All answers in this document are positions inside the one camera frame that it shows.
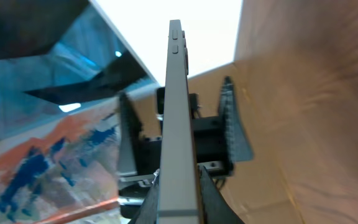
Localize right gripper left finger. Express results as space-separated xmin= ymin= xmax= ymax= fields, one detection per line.
xmin=128 ymin=169 xmax=160 ymax=224

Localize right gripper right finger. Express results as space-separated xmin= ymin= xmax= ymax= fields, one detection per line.
xmin=198 ymin=166 xmax=244 ymax=224

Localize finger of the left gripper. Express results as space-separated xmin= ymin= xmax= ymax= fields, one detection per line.
xmin=218 ymin=77 xmax=254 ymax=162
xmin=117 ymin=92 xmax=142 ymax=177

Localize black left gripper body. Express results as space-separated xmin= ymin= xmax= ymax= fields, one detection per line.
xmin=118 ymin=93 xmax=234 ymax=218

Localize bronze Galaxy smartphone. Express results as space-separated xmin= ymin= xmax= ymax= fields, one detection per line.
xmin=157 ymin=20 xmax=203 ymax=224

